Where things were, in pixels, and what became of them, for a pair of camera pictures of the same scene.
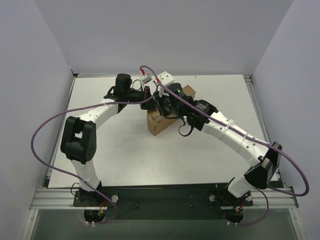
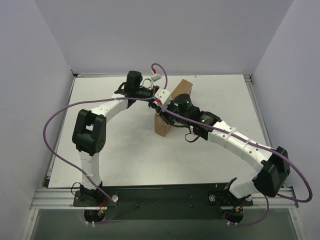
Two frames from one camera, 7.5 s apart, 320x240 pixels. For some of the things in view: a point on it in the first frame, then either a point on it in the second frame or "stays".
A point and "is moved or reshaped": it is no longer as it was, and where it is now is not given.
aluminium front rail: [63, 199] stays
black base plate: [163, 203] stays
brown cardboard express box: [155, 122] is moved or reshaped
